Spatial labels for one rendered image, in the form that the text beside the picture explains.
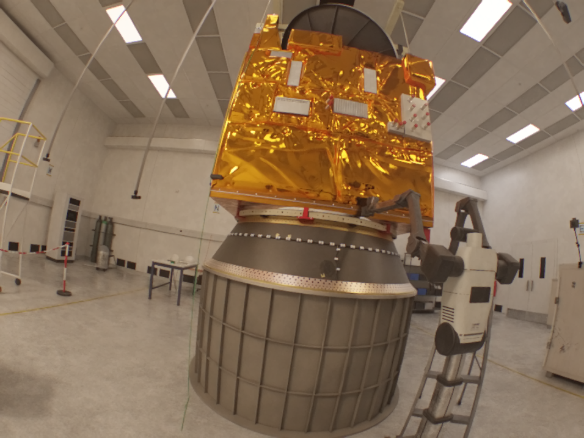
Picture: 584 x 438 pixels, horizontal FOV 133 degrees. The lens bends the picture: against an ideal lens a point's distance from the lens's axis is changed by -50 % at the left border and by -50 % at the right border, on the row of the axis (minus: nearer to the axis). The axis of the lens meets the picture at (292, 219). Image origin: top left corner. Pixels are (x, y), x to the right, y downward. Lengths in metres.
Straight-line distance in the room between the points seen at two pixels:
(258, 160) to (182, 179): 6.45
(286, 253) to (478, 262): 1.24
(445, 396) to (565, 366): 2.86
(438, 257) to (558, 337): 3.21
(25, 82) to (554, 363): 11.40
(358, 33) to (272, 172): 2.20
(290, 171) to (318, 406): 1.81
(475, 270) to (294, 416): 1.55
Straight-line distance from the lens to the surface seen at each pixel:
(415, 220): 1.29
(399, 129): 2.41
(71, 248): 8.56
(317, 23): 3.64
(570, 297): 3.91
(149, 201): 8.71
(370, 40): 3.41
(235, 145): 2.14
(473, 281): 1.15
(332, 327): 1.73
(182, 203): 8.15
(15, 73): 7.95
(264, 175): 2.00
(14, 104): 7.88
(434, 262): 1.02
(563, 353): 4.00
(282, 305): 1.69
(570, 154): 8.82
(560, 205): 8.66
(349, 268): 1.79
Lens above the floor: 1.36
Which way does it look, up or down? 9 degrees up
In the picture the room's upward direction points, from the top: 8 degrees clockwise
